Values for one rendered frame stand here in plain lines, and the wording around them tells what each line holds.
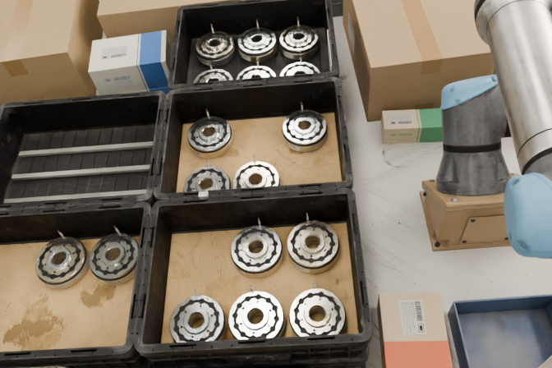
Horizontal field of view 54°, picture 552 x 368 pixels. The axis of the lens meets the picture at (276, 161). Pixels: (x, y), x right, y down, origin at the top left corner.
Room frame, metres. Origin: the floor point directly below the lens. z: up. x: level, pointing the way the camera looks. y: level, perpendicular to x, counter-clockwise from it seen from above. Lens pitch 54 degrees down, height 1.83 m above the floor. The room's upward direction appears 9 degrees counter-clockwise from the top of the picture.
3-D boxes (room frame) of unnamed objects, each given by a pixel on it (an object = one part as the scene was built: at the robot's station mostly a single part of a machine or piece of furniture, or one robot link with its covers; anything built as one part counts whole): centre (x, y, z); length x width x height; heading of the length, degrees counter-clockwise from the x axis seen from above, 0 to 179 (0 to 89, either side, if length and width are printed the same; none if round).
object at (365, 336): (0.44, 0.07, 0.92); 0.40 x 0.30 x 0.02; 84
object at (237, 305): (0.37, 0.08, 0.86); 0.10 x 0.10 x 0.01
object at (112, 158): (0.78, 0.44, 0.87); 0.40 x 0.30 x 0.11; 84
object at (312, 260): (0.50, -0.05, 0.86); 0.10 x 0.10 x 0.01
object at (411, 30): (1.10, -0.41, 0.80); 0.40 x 0.30 x 0.20; 178
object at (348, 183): (0.74, 0.04, 0.92); 0.40 x 0.30 x 0.02; 84
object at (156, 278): (0.44, 0.07, 0.87); 0.40 x 0.30 x 0.11; 84
